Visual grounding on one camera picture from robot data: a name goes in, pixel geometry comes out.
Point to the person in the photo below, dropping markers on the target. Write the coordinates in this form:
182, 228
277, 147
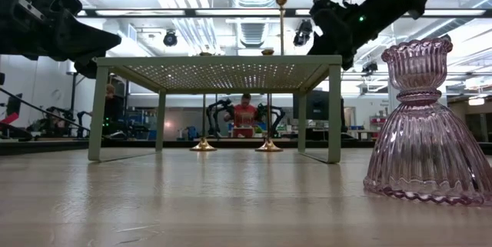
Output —
244, 118
112, 112

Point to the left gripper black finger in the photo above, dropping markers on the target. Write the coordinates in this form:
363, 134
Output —
91, 69
77, 35

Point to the green perforated metal shelf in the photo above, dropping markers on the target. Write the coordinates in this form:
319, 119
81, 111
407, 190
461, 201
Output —
215, 61

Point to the pink ribbed glass candle holder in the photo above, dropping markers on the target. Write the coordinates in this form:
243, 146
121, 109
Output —
423, 143

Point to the black ceiling spotlight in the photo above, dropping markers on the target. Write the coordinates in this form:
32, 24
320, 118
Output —
303, 33
170, 39
369, 68

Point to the dark background monitor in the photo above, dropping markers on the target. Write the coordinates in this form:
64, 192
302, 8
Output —
317, 108

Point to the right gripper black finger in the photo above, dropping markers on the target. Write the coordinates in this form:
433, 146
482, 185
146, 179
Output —
348, 62
330, 31

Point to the background black robot arm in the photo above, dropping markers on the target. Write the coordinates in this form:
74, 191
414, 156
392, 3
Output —
217, 112
274, 118
57, 122

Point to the black overhead beam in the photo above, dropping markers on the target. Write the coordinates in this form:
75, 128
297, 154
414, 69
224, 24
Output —
230, 12

